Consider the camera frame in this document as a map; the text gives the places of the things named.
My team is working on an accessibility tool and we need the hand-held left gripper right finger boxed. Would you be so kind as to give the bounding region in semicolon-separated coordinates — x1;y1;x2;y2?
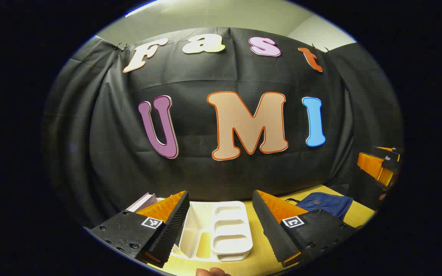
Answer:
252;190;356;268

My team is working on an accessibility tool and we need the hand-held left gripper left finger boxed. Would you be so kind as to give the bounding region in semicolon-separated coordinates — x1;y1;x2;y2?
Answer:
90;191;190;268

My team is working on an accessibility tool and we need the white plastic bookshelf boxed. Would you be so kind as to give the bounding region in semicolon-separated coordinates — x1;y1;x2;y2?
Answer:
171;200;254;263

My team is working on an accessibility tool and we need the blue schoolbag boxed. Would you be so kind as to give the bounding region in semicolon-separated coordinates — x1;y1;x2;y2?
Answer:
284;192;354;222

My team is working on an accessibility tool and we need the black backdrop cloth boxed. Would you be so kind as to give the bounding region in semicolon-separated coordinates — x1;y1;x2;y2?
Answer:
41;27;404;230

